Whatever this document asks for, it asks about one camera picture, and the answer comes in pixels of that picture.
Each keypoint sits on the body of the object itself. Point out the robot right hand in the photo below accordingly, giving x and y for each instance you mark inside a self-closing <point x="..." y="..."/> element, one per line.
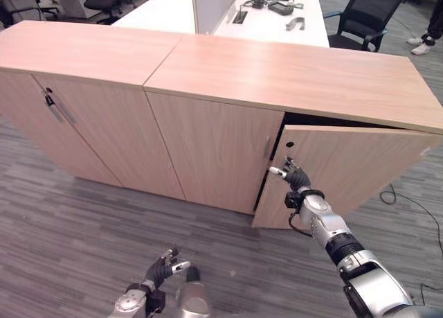
<point x="297" y="179"/>

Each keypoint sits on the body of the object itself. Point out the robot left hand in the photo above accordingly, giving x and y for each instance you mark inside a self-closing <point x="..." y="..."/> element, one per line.
<point x="159" y="271"/>

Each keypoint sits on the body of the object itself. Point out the wooden cabinet door with lock hole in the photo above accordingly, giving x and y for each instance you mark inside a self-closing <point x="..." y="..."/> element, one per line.
<point x="346" y="165"/>

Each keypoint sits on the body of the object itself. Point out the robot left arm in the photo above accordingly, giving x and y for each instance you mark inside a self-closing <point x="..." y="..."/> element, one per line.
<point x="129" y="302"/>

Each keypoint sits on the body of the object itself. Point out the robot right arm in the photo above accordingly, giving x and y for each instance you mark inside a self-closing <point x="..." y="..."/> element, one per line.
<point x="346" y="235"/>

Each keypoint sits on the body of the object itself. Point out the white office desk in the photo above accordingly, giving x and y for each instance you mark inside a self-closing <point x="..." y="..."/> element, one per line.
<point x="263" y="27"/>

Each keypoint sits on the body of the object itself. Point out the black mesh office chair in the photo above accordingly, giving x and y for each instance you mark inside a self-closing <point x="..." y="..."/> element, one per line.
<point x="370" y="9"/>

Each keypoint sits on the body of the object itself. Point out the black cabinet key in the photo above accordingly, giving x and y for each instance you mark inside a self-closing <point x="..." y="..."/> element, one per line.
<point x="49" y="98"/>

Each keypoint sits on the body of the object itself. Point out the wooden office cabinet with key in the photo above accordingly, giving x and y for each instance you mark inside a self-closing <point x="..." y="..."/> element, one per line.
<point x="90" y="54"/>

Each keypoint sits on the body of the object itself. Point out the black swivel office chair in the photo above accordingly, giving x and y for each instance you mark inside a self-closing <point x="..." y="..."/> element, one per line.
<point x="104" y="2"/>
<point x="43" y="1"/>

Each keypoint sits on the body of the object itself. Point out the robot silver leg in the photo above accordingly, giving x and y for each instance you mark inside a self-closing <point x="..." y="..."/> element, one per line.
<point x="192" y="297"/>

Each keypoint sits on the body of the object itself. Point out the grey curved object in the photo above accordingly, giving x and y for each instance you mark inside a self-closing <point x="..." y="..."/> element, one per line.
<point x="296" y="23"/>

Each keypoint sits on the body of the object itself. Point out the black handheld device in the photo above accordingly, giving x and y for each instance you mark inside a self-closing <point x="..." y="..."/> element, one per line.
<point x="281" y="8"/>

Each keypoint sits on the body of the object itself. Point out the grey desk divider panel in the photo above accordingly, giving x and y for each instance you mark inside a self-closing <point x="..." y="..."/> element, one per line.
<point x="212" y="6"/>

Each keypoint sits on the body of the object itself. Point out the person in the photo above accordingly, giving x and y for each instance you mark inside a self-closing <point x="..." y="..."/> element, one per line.
<point x="434" y="16"/>

